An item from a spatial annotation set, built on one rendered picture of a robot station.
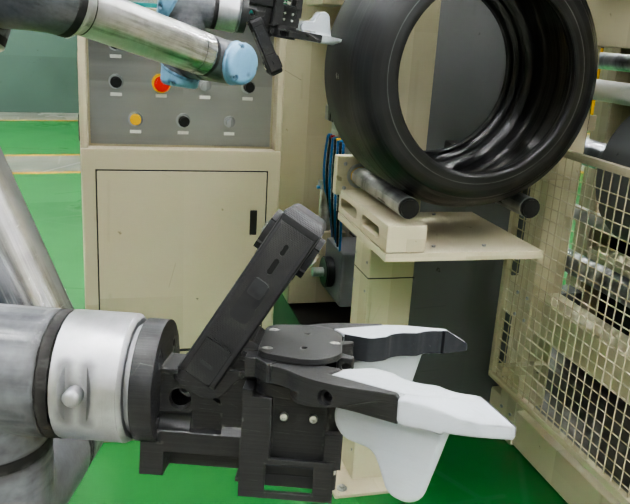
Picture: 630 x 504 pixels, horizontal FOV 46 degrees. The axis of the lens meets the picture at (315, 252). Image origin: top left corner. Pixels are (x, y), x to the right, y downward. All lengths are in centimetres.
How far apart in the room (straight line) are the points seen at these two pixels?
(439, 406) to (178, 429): 15
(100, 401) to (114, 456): 194
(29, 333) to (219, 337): 10
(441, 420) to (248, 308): 12
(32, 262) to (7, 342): 14
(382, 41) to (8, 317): 114
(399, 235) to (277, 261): 116
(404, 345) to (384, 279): 151
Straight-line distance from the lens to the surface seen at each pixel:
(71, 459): 55
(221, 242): 219
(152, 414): 43
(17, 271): 57
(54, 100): 1037
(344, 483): 223
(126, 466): 232
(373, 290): 200
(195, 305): 225
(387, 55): 149
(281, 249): 41
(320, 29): 154
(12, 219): 58
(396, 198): 158
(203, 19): 149
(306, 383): 38
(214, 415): 44
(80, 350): 43
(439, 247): 165
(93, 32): 123
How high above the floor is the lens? 125
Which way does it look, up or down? 17 degrees down
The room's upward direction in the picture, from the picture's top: 4 degrees clockwise
